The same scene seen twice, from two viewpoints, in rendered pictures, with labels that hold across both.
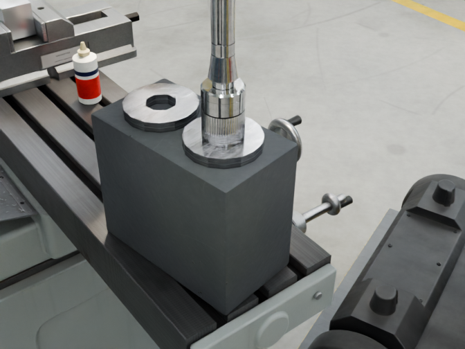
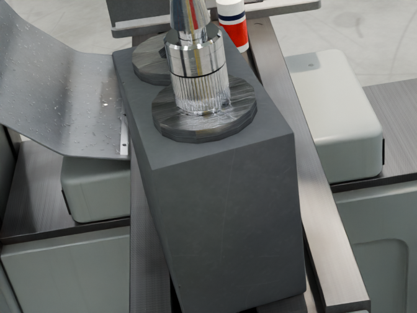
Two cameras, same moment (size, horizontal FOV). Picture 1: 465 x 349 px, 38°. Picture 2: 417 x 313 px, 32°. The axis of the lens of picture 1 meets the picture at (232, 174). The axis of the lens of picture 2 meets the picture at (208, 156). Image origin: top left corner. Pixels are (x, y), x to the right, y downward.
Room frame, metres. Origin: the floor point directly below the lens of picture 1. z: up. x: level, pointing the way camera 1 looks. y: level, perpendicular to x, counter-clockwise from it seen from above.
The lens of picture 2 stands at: (0.19, -0.31, 1.42)
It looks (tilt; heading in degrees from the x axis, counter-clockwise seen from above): 36 degrees down; 39
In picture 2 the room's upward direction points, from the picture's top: 10 degrees counter-clockwise
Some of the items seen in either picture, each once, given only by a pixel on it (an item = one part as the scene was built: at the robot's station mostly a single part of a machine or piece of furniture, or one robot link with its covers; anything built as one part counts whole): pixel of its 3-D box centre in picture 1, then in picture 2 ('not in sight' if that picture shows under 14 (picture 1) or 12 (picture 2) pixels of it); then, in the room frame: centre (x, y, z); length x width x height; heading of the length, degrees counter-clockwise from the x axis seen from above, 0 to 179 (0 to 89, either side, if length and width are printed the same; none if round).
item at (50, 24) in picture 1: (44, 17); not in sight; (1.15, 0.35, 0.99); 0.12 x 0.06 x 0.04; 36
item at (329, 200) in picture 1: (318, 210); not in sight; (1.21, -0.21, 0.48); 0.22 x 0.06 x 0.06; 128
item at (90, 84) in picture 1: (86, 71); (231, 15); (1.01, 0.25, 0.96); 0.04 x 0.04 x 0.11
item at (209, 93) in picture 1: (223, 88); (193, 38); (0.60, 0.01, 1.16); 0.05 x 0.05 x 0.01
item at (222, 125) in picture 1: (223, 114); (198, 72); (0.60, 0.01, 1.13); 0.05 x 0.05 x 0.05
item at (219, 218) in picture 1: (193, 187); (205, 162); (0.64, 0.05, 1.00); 0.22 x 0.12 x 0.20; 48
